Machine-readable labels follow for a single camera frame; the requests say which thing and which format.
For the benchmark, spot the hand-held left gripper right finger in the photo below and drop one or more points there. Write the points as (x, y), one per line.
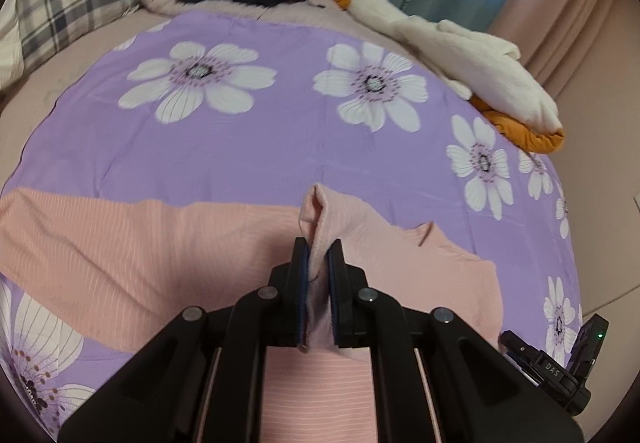
(334, 293)

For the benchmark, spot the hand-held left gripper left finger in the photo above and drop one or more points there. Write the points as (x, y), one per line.
(301, 293)

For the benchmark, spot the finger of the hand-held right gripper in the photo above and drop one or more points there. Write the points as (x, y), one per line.
(517, 347)

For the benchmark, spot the pink ribbed sweater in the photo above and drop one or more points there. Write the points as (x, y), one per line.
(150, 248)

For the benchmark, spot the purple floral bedsheet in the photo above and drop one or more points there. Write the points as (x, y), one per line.
(275, 133)

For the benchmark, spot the white goose plush toy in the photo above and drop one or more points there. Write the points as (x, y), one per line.
(490, 73)

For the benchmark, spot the white striped pillow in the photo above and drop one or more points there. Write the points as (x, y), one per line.
(9, 48)

